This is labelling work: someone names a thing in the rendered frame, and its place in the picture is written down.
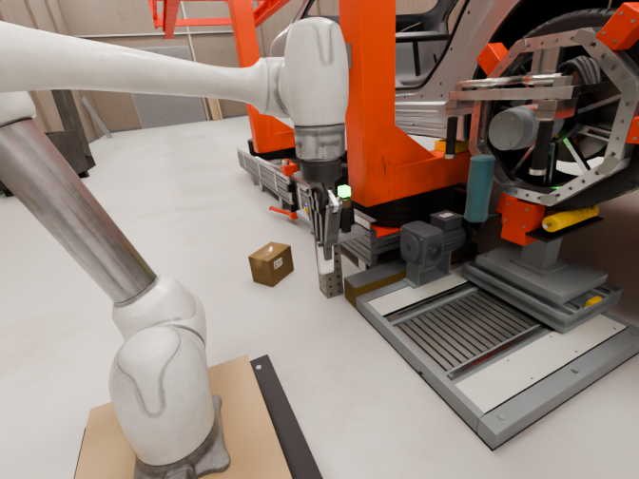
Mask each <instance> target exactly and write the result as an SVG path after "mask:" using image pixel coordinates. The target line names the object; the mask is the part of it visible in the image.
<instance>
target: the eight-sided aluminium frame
mask: <svg viewBox="0 0 639 479"><path fill-rule="evenodd" d="M602 28H603V27H593V28H585V29H576V30H571V31H565V32H559V33H555V34H549V35H544V36H538V37H533V38H524V39H523V40H517V41H516V42H515V43H514V45H513V46H512V47H510V50H509V51H508V52H507V53H506V55H505V56H504V57H503V58H502V59H501V61H500V62H499V63H498V64H497V65H496V67H495V68H494V69H493V70H492V72H491V73H490V74H489V75H488V76H487V78H486V79H491V78H500V77H509V76H510V75H511V74H512V73H513V72H514V71H515V70H516V69H517V67H518V66H519V65H520V64H521V63H522V62H523V61H524V60H525V59H526V58H527V56H528V55H529V54H530V53H531V52H534V50H535V49H540V48H542V49H550V48H552V47H558V46H561V48H563V47H565V48H567V47H574V46H581V45H582V47H583V48H584V49H585V50H586V51H587V53H588V54H589V55H590V56H591V57H592V58H594V59H596V60H597V62H598V64H599V66H600V67H601V68H602V69H603V71H604V72H605V73H606V74H607V75H608V77H609V78H610V79H611V80H612V81H613V83H614V84H615V85H616V86H617V87H618V89H619V90H620V91H621V92H622V96H621V100H620V103H619V106H618V109H617V113H616V116H615V120H614V123H613V127H612V130H611V134H610V139H609V143H608V146H607V150H606V153H605V157H604V160H603V162H602V163H600V164H598V165H597V166H595V167H594V168H592V169H591V170H589V171H587V172H586V173H584V174H582V175H581V176H579V177H577V178H576V179H574V180H572V181H570V182H568V183H566V184H565V185H563V186H561V187H560V188H558V189H556V190H555V191H554V190H550V189H546V188H542V187H537V186H533V185H528V184H524V183H520V182H512V181H510V180H509V178H508V177H507V175H506V173H505V172H504V170H503V169H502V167H501V166H500V164H499V163H498V161H497V159H495V162H494V179H493V185H492V189H493V190H494V192H496V193H499V194H502V193H504V194H507V195H509V196H512V197H515V198H519V199H522V200H526V201H532V202H536V203H540V204H541V205H548V206H553V205H556V204H558V203H561V202H563V201H566V200H568V199H569V198H571V197H573V196H575V195H576V194H578V193H580V192H582V191H584V190H586V189H588V188H589V187H591V186H593V185H595V184H597V183H599V182H601V181H602V180H604V179H606V178H608V177H610V176H611V175H613V174H615V173H619V172H620V171H621V170H623V169H624V168H626V167H628V166H629V161H630V159H631V158H632V156H631V155H632V151H633V148H634V146H635V144H628V143H626V140H627V137H628V135H629V129H630V126H631V123H632V119H633V118H634V117H638V116H639V67H638V66H637V65H636V63H635V62H634V61H633V60H632V59H631V58H630V57H629V55H628V54H627V53H626V52H625V51H624V50H612V49H610V48H609V47H608V46H606V45H605V44H604V43H603V42H601V41H600V40H598V39H597V38H596V36H597V34H598V33H599V31H600V30H601V29H602ZM491 105H492V100H474V113H472V120H471V130H470V140H469V141H468V144H469V150H470V152H471V155H473V156H474V155H480V154H487V155H494V154H493V153H492V151H491V150H490V148H489V147H488V146H487V136H488V128H489V120H490V113H491Z"/></svg>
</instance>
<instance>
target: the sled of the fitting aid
mask: <svg viewBox="0 0 639 479"><path fill-rule="evenodd" d="M461 276H463V277H464V278H466V279H468V280H469V281H471V282H473V283H475V284H476V285H478V286H480V287H482V288H483V289H485V290H487V291H489V292H490V293H492V294H494V295H496V296H498V297H500V298H502V299H504V300H505V301H507V302H509V303H511V304H512V305H513V306H515V307H517V308H518V309H520V310H522V311H524V312H525V313H527V314H529V315H531V316H533V317H535V318H537V319H538V320H540V321H542V322H544V323H545V324H547V325H549V326H551V327H552V328H554V329H555V330H557V331H558V332H560V333H562V334H564V333H565V332H567V331H569V330H571V329H572V328H574V327H576V326H578V325H580V324H581V323H583V322H585V321H587V320H589V319H590V318H592V317H594V316H597V315H598V314H600V313H602V312H604V311H606V310H607V309H609V308H610V307H612V306H614V305H615V304H617V303H618V301H619V298H620V296H621V294H622V291H623V289H622V288H620V287H617V286H615V285H612V284H610V283H607V282H605V283H603V284H601V285H599V286H597V287H595V288H593V289H591V290H589V291H588V292H586V293H584V294H582V295H580V296H578V297H575V298H573V299H571V300H569V301H567V302H566V303H564V304H562V305H557V304H555V303H553V302H551V301H549V300H547V299H545V298H544V297H542V296H540V295H538V294H536V293H534V292H532V291H530V290H528V289H526V288H524V287H522V286H520V285H518V284H516V283H514V282H512V281H510V280H508V279H506V278H503V277H502V276H500V275H498V274H496V273H494V272H492V271H490V270H488V269H486V268H484V267H482V266H480V265H478V264H476V258H475V259H472V260H469V261H467V262H464V263H463V265H462V274H461Z"/></svg>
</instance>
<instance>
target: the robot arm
mask: <svg viewBox="0 0 639 479"><path fill-rule="evenodd" d="M45 89H83V90H102V91H118V92H132V93H147V94H164V95H179V96H194V97H208V98H219V99H227V100H235V101H241V102H245V103H249V104H251V105H253V106H254V107H255V108H256V109H257V110H258V111H259V112H260V114H264V115H270V116H275V117H280V118H284V119H288V118H292V119H293V124H294V133H295V147H296V156H297V157H298V158H300V159H303V160H301V162H300V168H301V178H302V179H303V180H304V181H305V182H310V188H308V189H306V190H305V193H306V196H307V200H308V205H309V212H310V219H311V225H312V232H313V236H316V241H318V243H317V246H318V263H319V273H320V274H321V275H324V274H328V273H332V272H334V252H333V245H337V244H338V241H339V221H340V212H341V210H342V206H343V204H342V201H337V200H336V189H335V185H334V183H335V181H337V180H339V179H340V178H341V176H342V174H341V159H340V158H339V157H341V156H343V155H344V154H345V114H346V109H347V106H348V97H349V71H348V59H347V52H346V46H345V43H344V39H343V35H342V32H341V29H340V26H339V24H337V23H336V22H334V21H332V20H330V19H327V18H323V17H311V18H306V19H302V20H299V21H298V22H295V23H293V24H292V25H291V27H290V29H289V32H288V35H287V40H286V44H285V50H284V57H273V58H260V60H259V61H258V62H257V63H256V64H255V65H254V66H252V67H244V68H233V67H215V66H210V65H205V64H200V63H195V62H191V61H186V60H182V59H178V58H173V57H169V56H164V55H160V54H156V53H151V52H146V51H142V50H138V49H133V48H125V47H120V46H115V45H111V44H106V43H101V42H95V41H90V40H86V39H80V38H75V37H70V36H66V35H60V34H55V33H51V32H46V31H41V30H37V29H30V28H25V27H21V26H17V25H14V24H10V23H6V22H2V21H0V180H1V182H2V183H3V184H4V185H5V186H6V187H7V188H8V189H9V190H10V191H11V192H12V193H13V195H14V196H15V197H16V198H17V199H18V200H19V201H20V202H21V203H23V204H24V205H25V207H26V208H27V209H28V210H29V211H30V213H31V214H32V215H33V216H34V217H35V218H36V219H37V220H38V221H39V222H40V223H41V224H42V225H43V226H44V227H45V228H46V229H47V230H48V232H49V233H50V234H51V235H52V236H53V237H54V238H55V239H56V240H57V241H58V242H59V243H60V245H61V246H62V247H63V248H64V249H65V250H66V251H67V252H68V253H69V254H70V255H71V257H72V258H73V259H74V260H75V261H76V262H77V263H78V264H79V265H80V266H81V267H82V268H83V270H84V271H85V272H86V273H87V274H88V275H89V276H90V277H91V278H92V279H93V280H94V282H95V283H96V284H97V285H98V286H99V287H100V288H101V289H102V290H103V291H104V292H105V293H106V295H107V296H108V297H109V298H110V299H111V300H112V301H113V306H112V315H111V317H112V320H113V321H114V323H115V325H116V326H117V328H118V330H119V331H120V333H121V335H122V337H123V339H124V341H125V342H124V343H123V344H122V346H121V347H120V348H119V350H118V351H117V353H116V355H115V356H114V359H113V361H112V364H111V368H110V372H109V379H108V389H109V395H110V399H111V402H112V406H113V409H114V411H115V414H116V416H117V419H118V421H119V424H120V426H121V428H122V430H123V433H124V435H125V437H126V440H127V441H128V443H129V445H130V446H131V447H132V448H133V450H134V452H135V454H136V460H135V468H134V476H133V479H199V478H201V477H204V476H206V475H208V474H211V473H217V472H223V471H225V470H227V469H228V468H229V466H230V464H231V459H230V455H229V453H228V451H227V449H226V447H225V443H224V436H223V423H222V416H221V406H222V398H221V397H220V396H219V395H218V394H213V395H212V393H211V389H210V379H209V372H208V367H207V360H206V352H205V348H206V336H207V332H206V318H205V312H204V308H203V304H202V302H201V300H200V299H199V297H198V296H197V295H196V294H195V293H194V292H193V291H191V290H190V289H188V288H187V287H185V286H183V285H182V284H181V283H180V282H179V281H178V280H177V279H175V278H174V277H172V276H170V275H166V274H159V273H156V274H155V272H154V271H153V270H152V269H151V267H150V266H149V265H148V264H147V262H146V261H145V260H144V258H143V257H142V256H141V255H140V253H139V252H138V251H137V249H136V248H135V247H134V246H133V244H132V243H131V242H130V241H129V239H128V238H127V237H126V235H125V234H124V233H123V231H122V230H121V229H120V228H119V226H118V225H117V224H116V223H115V221H114V220H113V219H112V218H111V216H110V215H109V214H108V213H107V211H106V210H105V208H104V207H103V206H102V205H101V204H100V203H99V202H98V201H97V199H96V198H95V197H94V196H93V194H92V193H91V192H90V190H89V189H88V188H87V186H86V185H85V184H84V183H83V181H82V180H81V179H80V178H79V176H78V175H77V174H76V173H75V171H74V170H73V169H72V167H71V166H70V165H69V164H68V162H67V161H66V160H65V158H64V157H63V156H62V155H61V153H60V152H59V151H58V149H57V148H56V147H55V146H54V144H53V143H52V142H51V141H50V139H49V138H48V137H47V135H46V134H45V133H44V132H43V130H42V129H41V128H40V126H39V125H38V124H37V123H36V122H35V121H34V120H33V119H34V118H35V117H36V110H35V105H34V103H33V101H32V99H31V98H30V96H29V94H28V91H29V90H45Z"/></svg>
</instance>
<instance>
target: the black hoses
mask: <svg viewBox="0 0 639 479"><path fill-rule="evenodd" d="M575 71H577V73H578V75H579V78H580V80H581V83H582V85H579V86H581V89H580V93H586V92H593V91H598V90H604V89H608V85H609V82H602V76H601V69H600V66H599V64H598V62H597V60H596V59H594V58H588V57H587V56H578V57H575V58H573V59H571V60H569V61H567V62H565V63H563V64H562V65H560V66H559V67H558V68H557V70H556V72H555V73H564V72H565V73H566V76H570V75H571V74H572V73H573V72H575Z"/></svg>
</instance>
